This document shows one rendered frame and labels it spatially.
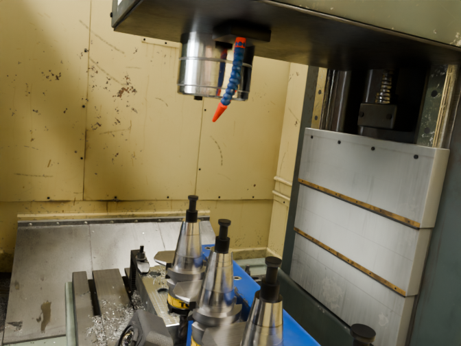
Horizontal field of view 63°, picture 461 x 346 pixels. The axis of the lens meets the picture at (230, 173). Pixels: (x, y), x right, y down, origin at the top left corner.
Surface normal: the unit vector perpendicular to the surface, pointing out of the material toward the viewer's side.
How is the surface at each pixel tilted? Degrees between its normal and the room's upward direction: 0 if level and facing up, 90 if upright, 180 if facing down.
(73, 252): 24
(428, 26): 90
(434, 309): 90
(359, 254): 88
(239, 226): 90
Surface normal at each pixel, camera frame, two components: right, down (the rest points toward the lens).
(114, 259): 0.23, -0.81
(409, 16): 0.41, 0.20
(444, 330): -0.91, -0.02
